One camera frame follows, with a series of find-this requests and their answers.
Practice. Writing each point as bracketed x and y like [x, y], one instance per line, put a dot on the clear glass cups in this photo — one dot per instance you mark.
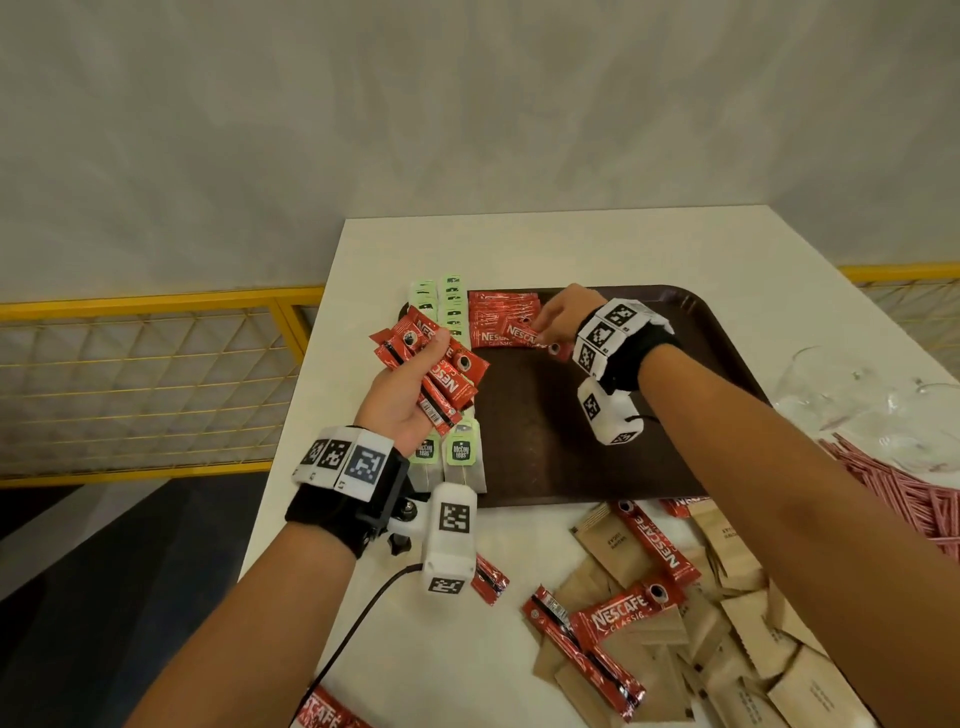
[832, 390]

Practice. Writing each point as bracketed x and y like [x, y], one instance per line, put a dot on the pile of brown sugar packets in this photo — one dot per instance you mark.
[750, 637]

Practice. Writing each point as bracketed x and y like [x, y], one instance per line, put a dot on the brown plastic tray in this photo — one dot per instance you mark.
[562, 435]

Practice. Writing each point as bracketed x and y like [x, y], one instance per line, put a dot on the person's right hand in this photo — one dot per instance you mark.
[570, 311]

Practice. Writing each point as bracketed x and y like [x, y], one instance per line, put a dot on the marker cube on right wrist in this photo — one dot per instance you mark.
[607, 412]

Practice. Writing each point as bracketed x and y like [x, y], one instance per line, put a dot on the person's left forearm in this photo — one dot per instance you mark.
[247, 645]

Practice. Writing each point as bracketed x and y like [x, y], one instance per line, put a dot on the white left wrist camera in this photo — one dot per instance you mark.
[450, 540]

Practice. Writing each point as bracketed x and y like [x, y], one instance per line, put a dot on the wristband with marker tiles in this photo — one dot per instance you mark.
[345, 465]
[615, 337]

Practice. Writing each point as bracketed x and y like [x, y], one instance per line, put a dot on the pile of red Nescafe sachets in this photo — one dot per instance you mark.
[619, 611]

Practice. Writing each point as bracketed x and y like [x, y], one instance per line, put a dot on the person's right forearm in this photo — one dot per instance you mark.
[810, 525]

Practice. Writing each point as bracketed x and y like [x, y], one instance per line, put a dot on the person's left hand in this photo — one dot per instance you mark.
[397, 405]

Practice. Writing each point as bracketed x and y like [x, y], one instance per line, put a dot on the right wristband with marker tiles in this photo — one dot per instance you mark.
[615, 337]

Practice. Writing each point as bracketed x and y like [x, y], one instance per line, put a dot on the pile of pink stirrer sticks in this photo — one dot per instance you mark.
[915, 502]

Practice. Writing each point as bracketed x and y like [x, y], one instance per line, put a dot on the neat rows of tea bags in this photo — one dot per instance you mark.
[454, 300]

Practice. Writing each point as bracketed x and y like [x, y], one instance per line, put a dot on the left wristband with marker tiles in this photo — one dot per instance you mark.
[345, 465]

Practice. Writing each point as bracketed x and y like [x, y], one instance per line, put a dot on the row of red Nescafe sachets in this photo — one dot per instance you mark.
[495, 315]

